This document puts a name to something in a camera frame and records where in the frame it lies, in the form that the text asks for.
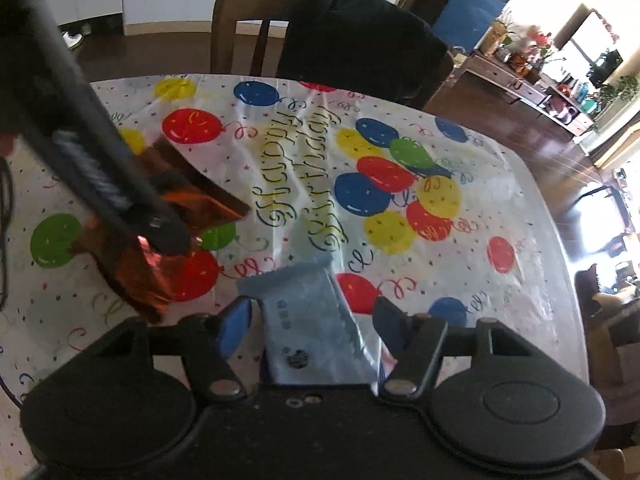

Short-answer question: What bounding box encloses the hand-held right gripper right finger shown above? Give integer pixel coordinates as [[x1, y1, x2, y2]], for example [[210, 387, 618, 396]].
[[372, 295, 543, 402]]

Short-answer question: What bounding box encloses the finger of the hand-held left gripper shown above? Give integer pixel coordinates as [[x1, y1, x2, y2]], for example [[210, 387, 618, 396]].
[[14, 0, 200, 257]]

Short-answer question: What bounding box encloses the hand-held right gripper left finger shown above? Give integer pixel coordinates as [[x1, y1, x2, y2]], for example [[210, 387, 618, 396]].
[[92, 296, 254, 403]]

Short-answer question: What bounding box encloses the light blue snack packet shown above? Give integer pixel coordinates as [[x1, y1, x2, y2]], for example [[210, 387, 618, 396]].
[[234, 251, 383, 387]]

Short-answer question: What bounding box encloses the orange foil chip bag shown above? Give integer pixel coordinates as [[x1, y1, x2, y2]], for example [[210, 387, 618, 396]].
[[70, 137, 252, 325]]

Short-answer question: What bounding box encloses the balloon print tablecloth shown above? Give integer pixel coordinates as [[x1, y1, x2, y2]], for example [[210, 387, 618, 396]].
[[0, 74, 592, 461]]

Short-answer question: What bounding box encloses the wooden chair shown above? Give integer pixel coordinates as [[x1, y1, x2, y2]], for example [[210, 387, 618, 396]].
[[210, 0, 303, 77]]

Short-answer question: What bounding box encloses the dark sofa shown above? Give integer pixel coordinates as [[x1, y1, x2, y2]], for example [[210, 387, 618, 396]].
[[574, 264, 640, 346]]

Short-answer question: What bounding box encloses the low wooden cabinet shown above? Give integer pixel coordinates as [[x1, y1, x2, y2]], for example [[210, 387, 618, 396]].
[[462, 52, 597, 137]]

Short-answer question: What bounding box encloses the black jacket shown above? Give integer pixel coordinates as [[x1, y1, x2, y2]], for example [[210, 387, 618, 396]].
[[276, 0, 452, 108]]

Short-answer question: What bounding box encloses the blue panel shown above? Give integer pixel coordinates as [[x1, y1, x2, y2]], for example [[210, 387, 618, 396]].
[[431, 0, 510, 55]]

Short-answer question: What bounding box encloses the black cable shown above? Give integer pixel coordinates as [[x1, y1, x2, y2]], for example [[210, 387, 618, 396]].
[[0, 154, 15, 312]]

